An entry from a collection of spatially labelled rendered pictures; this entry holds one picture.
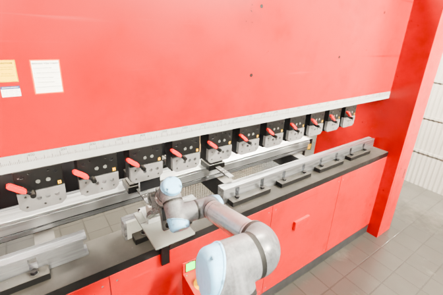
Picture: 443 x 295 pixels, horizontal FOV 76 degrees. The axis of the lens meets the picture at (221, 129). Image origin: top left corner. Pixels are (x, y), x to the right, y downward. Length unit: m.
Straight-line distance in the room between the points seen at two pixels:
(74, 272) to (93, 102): 0.70
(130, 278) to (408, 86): 2.42
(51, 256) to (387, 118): 2.60
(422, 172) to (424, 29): 2.29
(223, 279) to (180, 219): 0.41
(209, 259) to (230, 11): 1.04
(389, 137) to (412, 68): 0.60
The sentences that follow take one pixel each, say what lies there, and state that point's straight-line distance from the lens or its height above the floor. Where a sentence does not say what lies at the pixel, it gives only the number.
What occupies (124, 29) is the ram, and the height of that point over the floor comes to 1.82.
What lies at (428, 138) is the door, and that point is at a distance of 4.41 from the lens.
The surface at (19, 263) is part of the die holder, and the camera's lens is 1.42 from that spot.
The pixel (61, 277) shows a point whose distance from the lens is 1.42.
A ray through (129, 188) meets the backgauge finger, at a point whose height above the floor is 1.02.
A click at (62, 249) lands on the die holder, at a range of 1.43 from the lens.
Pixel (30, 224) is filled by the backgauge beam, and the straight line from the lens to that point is 1.64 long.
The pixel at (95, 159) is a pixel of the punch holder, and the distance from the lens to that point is 1.23.
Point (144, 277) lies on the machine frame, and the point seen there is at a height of 0.73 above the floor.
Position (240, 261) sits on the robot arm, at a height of 1.34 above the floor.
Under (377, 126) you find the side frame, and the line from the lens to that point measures 2.92.
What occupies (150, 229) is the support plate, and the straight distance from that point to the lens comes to 1.34.
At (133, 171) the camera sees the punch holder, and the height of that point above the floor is 1.24.
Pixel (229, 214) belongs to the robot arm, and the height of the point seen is 1.28.
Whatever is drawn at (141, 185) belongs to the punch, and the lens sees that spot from 1.39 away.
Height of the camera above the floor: 1.84
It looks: 20 degrees down
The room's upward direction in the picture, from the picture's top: 3 degrees clockwise
